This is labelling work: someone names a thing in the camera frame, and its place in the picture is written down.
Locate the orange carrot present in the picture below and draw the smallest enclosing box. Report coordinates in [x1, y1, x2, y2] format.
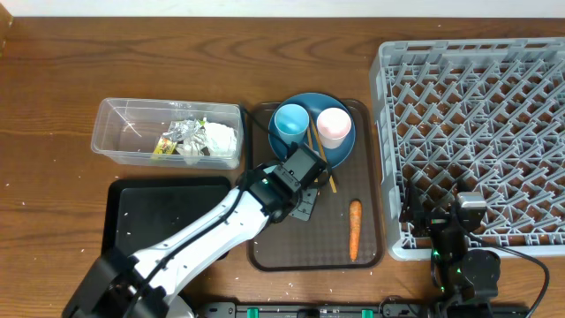
[349, 200, 363, 261]

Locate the white tissue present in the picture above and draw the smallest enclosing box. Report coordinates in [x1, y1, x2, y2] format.
[204, 122, 237, 157]

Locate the foil snack wrapper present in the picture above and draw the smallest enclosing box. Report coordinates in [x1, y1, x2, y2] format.
[152, 119, 211, 164]

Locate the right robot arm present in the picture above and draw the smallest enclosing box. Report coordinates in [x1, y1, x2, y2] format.
[399, 182, 501, 317]

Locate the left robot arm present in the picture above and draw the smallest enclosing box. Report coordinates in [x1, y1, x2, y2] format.
[62, 162, 326, 317]

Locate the grey dishwasher rack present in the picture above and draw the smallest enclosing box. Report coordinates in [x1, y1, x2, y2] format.
[370, 38, 564, 261]

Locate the black waste tray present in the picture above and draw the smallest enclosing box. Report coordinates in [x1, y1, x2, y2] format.
[102, 177, 231, 256]

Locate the left wooden chopstick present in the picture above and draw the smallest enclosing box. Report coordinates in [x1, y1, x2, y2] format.
[306, 125, 319, 184]

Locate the wooden chopstick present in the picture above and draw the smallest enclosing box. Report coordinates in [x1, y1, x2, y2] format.
[306, 125, 319, 184]
[307, 110, 337, 193]

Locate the light blue cup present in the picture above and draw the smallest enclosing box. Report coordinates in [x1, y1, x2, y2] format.
[275, 103, 310, 145]

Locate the right wooden chopstick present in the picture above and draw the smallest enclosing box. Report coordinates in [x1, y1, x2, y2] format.
[307, 110, 337, 193]

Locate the pink cup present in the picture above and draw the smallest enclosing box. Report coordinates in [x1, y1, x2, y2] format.
[316, 108, 352, 149]

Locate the brown serving tray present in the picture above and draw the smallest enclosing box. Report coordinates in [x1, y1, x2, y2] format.
[247, 99, 385, 271]

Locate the clear plastic bin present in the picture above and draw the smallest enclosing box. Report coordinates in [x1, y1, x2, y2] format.
[91, 98, 245, 170]

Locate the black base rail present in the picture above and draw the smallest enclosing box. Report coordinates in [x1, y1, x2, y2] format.
[194, 300, 529, 318]

